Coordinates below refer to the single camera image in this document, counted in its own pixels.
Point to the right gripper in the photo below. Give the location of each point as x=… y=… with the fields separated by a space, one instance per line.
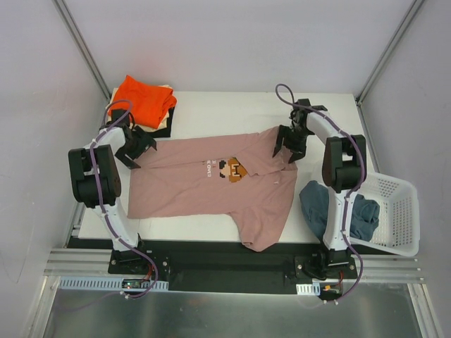
x=292 y=139

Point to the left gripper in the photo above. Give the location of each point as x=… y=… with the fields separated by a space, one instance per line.
x=135 y=147

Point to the pink t shirt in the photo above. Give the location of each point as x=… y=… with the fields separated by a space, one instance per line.
x=237 y=175

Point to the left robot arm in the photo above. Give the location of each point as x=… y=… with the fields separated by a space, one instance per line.
x=95 y=178

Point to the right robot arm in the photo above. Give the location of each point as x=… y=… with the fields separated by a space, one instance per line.
x=343 y=172

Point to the black folded t shirt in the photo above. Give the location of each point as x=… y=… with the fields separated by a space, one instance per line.
x=166 y=131

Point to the cream folded t shirt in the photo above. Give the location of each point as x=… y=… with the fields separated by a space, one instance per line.
x=163 y=123

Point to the orange folded t shirt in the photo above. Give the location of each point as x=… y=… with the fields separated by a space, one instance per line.
x=149 y=103

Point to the blue grey t shirt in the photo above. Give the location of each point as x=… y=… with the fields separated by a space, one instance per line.
x=314 y=206

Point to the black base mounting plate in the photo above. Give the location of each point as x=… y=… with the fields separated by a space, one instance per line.
x=225 y=267

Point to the white plastic laundry basket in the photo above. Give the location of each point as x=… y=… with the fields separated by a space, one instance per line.
x=399 y=222

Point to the aluminium front rail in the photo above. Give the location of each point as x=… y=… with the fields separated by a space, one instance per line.
x=78 y=262

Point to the right white cable duct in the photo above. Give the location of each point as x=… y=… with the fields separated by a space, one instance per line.
x=313 y=289

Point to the white cable duct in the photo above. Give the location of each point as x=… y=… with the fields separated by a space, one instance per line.
x=111 y=284
x=313 y=289

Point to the left white cable duct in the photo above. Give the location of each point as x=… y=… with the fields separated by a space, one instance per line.
x=111 y=284

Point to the left aluminium frame post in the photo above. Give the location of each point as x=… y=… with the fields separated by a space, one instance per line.
x=68 y=20

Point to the aluminium frame post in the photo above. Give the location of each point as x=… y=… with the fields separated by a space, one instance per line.
x=391 y=47
x=68 y=20

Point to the right aluminium frame post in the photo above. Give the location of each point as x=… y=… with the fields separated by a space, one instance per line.
x=391 y=47

